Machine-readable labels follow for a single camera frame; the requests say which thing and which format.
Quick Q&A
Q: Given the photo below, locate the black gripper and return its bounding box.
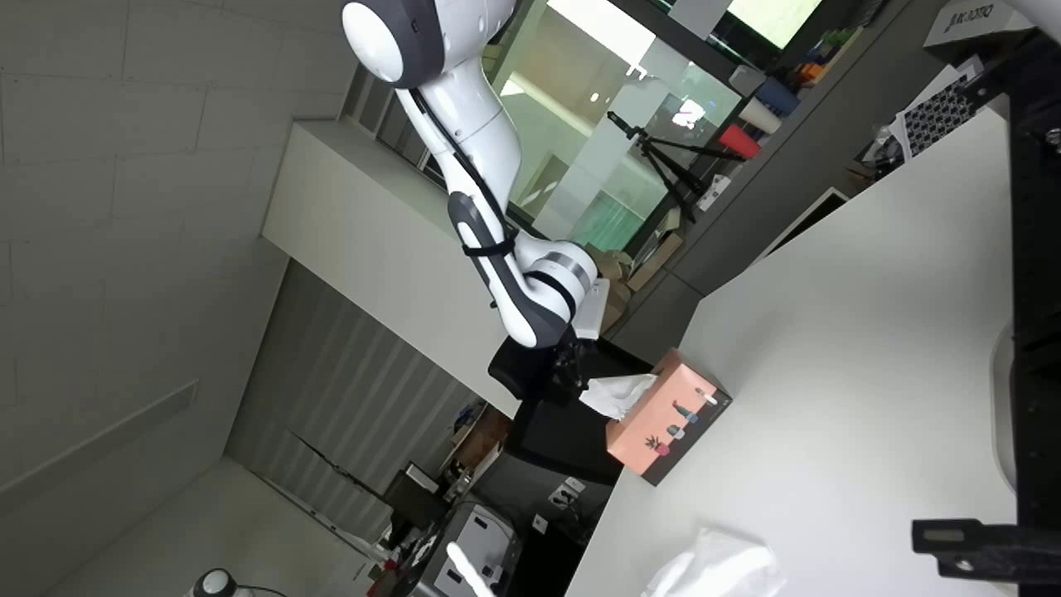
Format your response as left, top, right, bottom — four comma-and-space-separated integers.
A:
541, 325, 608, 410

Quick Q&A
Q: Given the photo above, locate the pink tissue box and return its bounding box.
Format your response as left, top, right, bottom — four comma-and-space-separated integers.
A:
604, 347, 735, 487

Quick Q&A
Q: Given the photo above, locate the brown cardboard box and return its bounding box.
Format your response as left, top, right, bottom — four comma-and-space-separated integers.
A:
626, 225, 689, 291
595, 254, 638, 330

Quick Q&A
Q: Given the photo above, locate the grey box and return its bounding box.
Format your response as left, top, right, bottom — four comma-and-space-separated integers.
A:
922, 0, 1043, 67

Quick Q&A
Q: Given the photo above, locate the large black monitor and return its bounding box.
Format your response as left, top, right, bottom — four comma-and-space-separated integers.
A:
489, 327, 657, 492

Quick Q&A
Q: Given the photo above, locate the white floor device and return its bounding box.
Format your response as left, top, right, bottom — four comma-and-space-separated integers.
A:
424, 500, 524, 597

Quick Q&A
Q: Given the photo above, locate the black tripod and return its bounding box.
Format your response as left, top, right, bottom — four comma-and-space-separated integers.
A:
604, 107, 725, 225

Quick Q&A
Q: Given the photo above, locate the white overhead cabinet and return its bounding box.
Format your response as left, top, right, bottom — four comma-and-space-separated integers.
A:
259, 116, 557, 421

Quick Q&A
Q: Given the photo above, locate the red container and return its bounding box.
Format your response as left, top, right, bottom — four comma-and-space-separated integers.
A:
717, 121, 765, 166

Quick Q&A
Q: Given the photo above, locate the blue container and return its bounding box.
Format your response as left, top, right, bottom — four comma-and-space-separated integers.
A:
752, 74, 803, 120

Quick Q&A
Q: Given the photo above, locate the white hanging panel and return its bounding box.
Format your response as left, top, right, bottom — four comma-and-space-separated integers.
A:
543, 0, 665, 74

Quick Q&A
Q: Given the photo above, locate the round grey floor object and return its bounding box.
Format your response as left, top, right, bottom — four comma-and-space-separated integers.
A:
188, 564, 244, 597

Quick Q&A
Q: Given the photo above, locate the bright screen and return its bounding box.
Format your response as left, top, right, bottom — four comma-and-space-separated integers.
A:
722, 0, 826, 51

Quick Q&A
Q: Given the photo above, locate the white perforated case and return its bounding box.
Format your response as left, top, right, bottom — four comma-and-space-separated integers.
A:
877, 60, 987, 170

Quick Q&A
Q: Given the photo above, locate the black vertical stand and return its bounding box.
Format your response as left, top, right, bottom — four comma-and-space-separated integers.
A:
1006, 43, 1061, 532

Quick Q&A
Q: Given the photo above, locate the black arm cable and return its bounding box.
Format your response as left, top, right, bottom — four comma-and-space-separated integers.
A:
402, 85, 524, 260

